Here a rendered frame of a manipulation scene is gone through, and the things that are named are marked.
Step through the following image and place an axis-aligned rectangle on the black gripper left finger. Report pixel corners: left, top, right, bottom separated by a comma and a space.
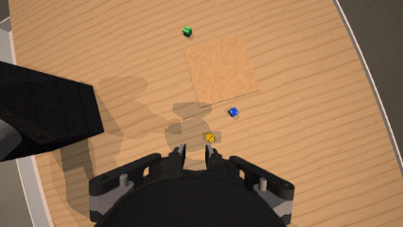
89, 144, 186, 222

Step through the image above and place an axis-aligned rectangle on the tan square mat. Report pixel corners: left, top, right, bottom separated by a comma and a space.
184, 33, 260, 107

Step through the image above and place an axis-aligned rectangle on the green die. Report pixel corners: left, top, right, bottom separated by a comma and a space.
183, 26, 192, 38

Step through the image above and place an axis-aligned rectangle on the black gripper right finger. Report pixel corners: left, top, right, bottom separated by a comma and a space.
205, 145, 295, 225

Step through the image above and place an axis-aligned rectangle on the blue die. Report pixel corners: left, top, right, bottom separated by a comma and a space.
228, 107, 238, 117

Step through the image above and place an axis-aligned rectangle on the yellow die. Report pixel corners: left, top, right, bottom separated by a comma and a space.
206, 133, 214, 142

